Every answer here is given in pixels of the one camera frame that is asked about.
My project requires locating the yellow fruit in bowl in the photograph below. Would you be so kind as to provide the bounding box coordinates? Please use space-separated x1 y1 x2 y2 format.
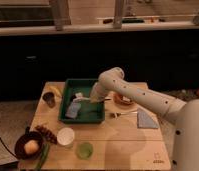
24 140 39 155

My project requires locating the green vegetable stalk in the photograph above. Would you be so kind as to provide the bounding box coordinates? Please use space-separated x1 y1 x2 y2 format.
34 144 50 171

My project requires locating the grey cloth pad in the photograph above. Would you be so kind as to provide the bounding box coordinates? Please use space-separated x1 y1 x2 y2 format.
137 108 159 129

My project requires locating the white cup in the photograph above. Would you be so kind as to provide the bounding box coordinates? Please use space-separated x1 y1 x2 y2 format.
57 128 75 147

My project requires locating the white dish brush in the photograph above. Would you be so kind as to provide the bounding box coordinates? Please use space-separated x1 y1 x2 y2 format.
73 93 90 102

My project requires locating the yellow banana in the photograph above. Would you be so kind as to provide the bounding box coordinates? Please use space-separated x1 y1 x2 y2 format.
49 86 62 98

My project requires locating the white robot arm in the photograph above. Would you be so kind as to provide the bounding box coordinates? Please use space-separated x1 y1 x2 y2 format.
90 67 199 171

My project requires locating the dark brown bowl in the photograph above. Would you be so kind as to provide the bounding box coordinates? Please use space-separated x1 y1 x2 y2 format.
14 131 43 160

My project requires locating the dark small cup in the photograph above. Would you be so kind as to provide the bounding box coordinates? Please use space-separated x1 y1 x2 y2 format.
42 92 55 108

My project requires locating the black cable left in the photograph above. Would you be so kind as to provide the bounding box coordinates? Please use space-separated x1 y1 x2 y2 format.
0 127 16 158

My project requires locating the green cup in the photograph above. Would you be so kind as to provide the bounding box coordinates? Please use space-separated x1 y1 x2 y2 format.
76 142 93 159

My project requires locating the metal fork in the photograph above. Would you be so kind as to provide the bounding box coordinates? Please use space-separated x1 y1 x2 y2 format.
109 112 138 118

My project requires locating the green plastic tray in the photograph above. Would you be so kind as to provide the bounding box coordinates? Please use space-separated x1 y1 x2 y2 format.
58 79 105 124

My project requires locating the brown pine cone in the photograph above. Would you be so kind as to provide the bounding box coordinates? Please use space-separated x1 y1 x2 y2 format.
35 125 57 144

